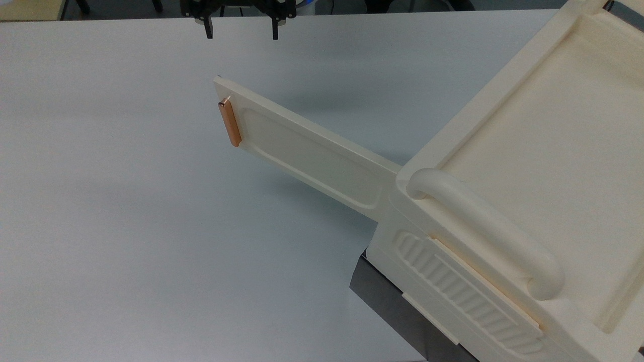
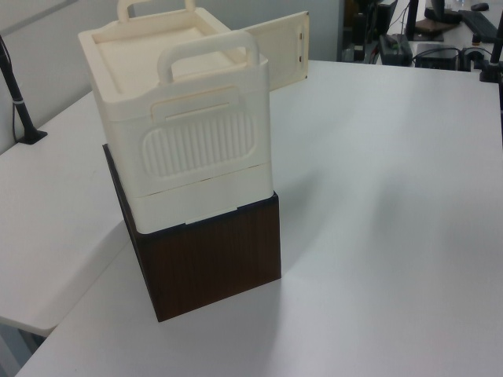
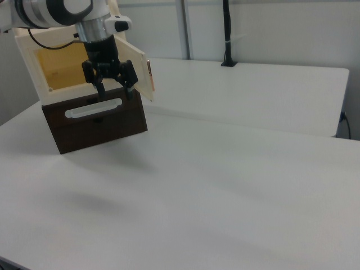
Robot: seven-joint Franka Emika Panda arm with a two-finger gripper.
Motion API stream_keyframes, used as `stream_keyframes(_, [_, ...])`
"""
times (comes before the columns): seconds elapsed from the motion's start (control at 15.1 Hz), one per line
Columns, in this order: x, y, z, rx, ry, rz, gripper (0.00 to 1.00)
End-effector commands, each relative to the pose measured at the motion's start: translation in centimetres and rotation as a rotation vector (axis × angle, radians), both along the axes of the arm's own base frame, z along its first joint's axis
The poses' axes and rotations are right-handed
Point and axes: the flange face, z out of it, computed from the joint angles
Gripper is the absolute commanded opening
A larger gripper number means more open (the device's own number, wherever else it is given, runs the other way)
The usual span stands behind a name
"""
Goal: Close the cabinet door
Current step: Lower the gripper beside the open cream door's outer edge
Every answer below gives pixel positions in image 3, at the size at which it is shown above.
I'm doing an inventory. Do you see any white drawer handle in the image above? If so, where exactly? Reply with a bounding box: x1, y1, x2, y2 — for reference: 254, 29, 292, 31
64, 97, 123, 120

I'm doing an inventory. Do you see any dark brown wooden drawer box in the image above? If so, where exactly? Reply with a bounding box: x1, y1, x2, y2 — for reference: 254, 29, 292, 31
41, 87, 149, 155

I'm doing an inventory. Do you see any cream plastic cabinet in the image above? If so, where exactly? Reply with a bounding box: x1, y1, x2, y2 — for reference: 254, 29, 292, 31
13, 0, 129, 106

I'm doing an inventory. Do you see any cream cabinet door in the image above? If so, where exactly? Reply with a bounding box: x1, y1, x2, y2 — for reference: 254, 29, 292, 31
113, 35, 157, 102

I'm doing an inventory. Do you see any black clamped pole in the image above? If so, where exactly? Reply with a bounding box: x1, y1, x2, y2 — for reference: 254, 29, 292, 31
220, 0, 239, 68

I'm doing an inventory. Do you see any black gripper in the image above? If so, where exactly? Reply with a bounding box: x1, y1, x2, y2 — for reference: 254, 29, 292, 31
81, 35, 139, 103

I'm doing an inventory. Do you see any copper door handle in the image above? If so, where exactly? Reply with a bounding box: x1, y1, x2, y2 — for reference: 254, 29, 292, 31
146, 59, 156, 92

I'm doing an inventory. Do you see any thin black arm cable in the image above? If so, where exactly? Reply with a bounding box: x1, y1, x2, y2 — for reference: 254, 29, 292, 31
26, 27, 86, 50

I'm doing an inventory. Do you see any black cable at table edge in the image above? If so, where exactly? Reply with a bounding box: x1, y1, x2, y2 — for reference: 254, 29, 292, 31
339, 111, 353, 139

